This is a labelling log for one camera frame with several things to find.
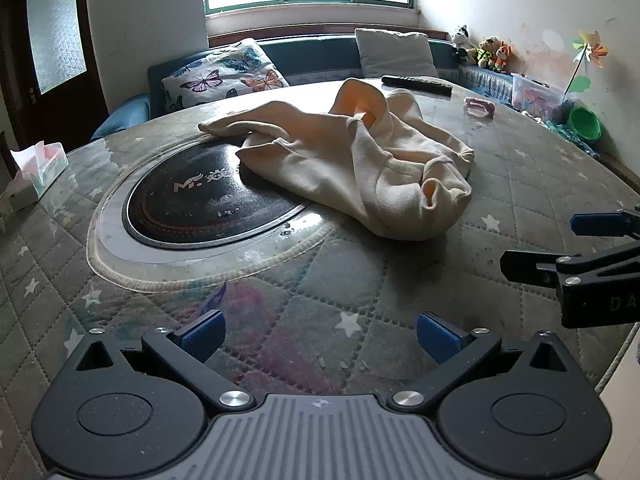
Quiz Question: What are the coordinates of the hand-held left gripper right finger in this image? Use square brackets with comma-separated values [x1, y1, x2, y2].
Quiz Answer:
[390, 312, 583, 413]

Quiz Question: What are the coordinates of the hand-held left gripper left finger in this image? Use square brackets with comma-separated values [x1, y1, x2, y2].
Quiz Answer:
[60, 309, 254, 413]

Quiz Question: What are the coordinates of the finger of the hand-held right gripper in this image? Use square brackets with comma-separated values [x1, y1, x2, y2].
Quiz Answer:
[571, 205, 640, 239]
[500, 240, 640, 288]

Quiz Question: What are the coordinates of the cream long-sleeved garment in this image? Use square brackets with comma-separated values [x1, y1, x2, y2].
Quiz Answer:
[198, 78, 475, 242]

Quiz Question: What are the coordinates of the teal knitted cloth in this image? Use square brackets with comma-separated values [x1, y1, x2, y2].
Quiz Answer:
[544, 119, 601, 157]

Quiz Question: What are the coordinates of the green plastic bowl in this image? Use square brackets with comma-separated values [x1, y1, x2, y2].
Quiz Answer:
[569, 106, 602, 142]

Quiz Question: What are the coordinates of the round black induction cooktop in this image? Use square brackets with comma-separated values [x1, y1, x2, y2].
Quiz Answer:
[89, 133, 346, 293]

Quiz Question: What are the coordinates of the clear plastic storage box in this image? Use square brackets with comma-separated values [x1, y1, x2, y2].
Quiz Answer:
[511, 72, 578, 116]

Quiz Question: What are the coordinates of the pink scrunchie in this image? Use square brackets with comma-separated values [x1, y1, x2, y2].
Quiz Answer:
[464, 96, 496, 120]

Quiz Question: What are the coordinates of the colourful pinwheel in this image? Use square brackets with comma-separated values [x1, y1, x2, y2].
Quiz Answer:
[565, 30, 610, 96]

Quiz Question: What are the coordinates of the orange fox plush toy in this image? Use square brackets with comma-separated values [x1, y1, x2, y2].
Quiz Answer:
[492, 45, 514, 73]

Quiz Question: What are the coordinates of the yellow and green plush toy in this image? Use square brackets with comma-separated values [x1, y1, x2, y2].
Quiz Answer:
[469, 36, 502, 69]

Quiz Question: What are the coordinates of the black remote control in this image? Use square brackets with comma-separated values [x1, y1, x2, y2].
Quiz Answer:
[381, 75, 453, 97]

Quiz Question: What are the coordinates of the black and white plush toy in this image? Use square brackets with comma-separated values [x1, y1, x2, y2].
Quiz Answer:
[451, 25, 472, 64]

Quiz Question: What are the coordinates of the white tissue box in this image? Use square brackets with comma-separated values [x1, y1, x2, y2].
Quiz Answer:
[4, 141, 70, 212]

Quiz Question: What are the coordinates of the grey pillow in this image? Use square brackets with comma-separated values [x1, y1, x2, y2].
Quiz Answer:
[355, 28, 440, 80]

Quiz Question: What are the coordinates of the butterfly print pillow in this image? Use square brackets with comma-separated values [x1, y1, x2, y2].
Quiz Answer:
[161, 37, 291, 116]

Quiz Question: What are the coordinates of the blue sofa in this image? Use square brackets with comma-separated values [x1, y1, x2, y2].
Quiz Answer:
[90, 34, 526, 142]

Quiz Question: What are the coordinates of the dark wooden door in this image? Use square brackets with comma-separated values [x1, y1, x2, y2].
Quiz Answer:
[0, 0, 108, 153]

